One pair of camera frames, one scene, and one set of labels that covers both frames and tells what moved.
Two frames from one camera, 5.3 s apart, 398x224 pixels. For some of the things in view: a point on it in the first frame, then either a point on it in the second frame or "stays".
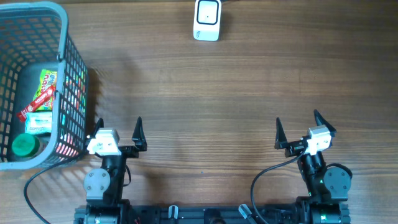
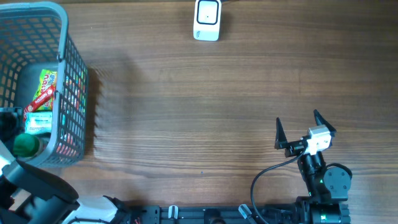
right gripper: [293, 147] stays
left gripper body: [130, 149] -> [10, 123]
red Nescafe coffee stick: [46, 95] stays
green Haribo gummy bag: [48, 79] stays
